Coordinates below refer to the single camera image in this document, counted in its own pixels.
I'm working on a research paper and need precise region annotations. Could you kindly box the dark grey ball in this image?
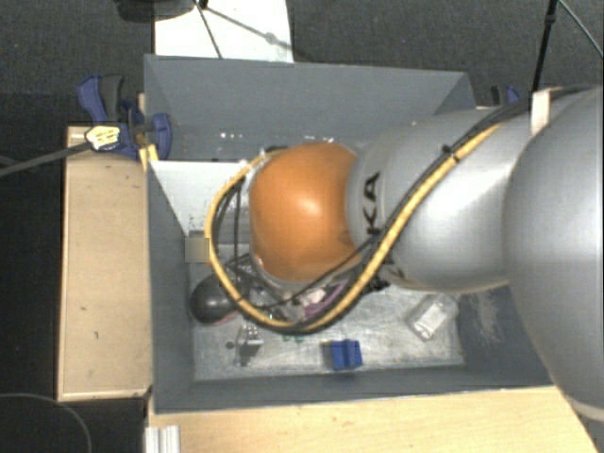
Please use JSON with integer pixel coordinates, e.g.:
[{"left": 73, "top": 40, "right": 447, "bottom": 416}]
[{"left": 188, "top": 274, "right": 243, "bottom": 327}]

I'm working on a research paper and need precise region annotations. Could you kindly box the blue block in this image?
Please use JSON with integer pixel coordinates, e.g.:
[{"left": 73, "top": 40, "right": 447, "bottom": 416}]
[{"left": 321, "top": 339, "right": 364, "bottom": 373}]

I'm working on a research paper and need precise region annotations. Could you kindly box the clear plastic bottle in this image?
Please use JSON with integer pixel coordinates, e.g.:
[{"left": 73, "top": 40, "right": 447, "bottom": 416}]
[{"left": 403, "top": 294, "right": 458, "bottom": 344}]

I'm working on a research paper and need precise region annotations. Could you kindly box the pale wood board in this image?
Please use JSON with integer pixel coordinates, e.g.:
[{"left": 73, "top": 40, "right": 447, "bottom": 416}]
[{"left": 56, "top": 126, "right": 155, "bottom": 403}]

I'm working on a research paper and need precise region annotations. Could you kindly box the grey metal bin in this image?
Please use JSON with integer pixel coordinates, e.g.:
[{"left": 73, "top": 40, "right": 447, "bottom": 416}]
[{"left": 141, "top": 53, "right": 563, "bottom": 414}]

